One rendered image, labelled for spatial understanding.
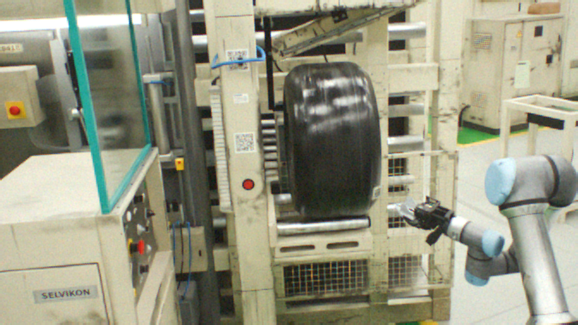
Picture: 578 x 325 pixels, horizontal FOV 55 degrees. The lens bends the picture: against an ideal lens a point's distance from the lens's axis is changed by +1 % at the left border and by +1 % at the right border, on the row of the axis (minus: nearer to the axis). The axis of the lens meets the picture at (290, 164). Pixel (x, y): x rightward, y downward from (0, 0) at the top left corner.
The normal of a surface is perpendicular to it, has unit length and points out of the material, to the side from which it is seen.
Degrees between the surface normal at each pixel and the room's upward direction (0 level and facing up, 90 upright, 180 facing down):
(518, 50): 90
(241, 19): 90
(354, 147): 79
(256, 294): 90
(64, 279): 90
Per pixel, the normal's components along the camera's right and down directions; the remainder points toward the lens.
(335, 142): 0.05, 0.05
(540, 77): 0.43, 0.26
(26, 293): 0.07, 0.31
